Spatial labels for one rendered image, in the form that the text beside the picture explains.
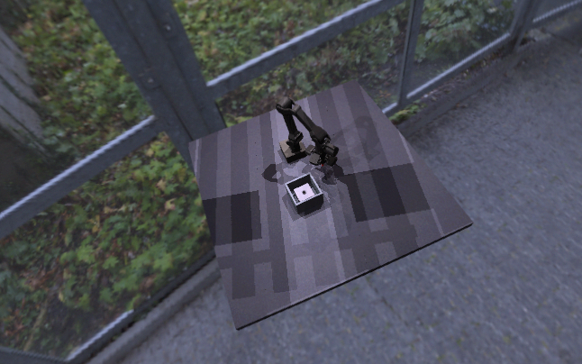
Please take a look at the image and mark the white square plate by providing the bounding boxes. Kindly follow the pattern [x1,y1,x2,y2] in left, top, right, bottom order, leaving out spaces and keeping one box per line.
[294,183,314,202]

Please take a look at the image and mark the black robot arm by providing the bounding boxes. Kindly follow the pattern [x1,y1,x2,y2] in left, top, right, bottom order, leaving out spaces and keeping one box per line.
[276,96,339,166]

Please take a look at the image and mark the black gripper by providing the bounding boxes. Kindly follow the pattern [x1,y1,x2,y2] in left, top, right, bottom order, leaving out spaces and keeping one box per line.
[305,145,338,167]

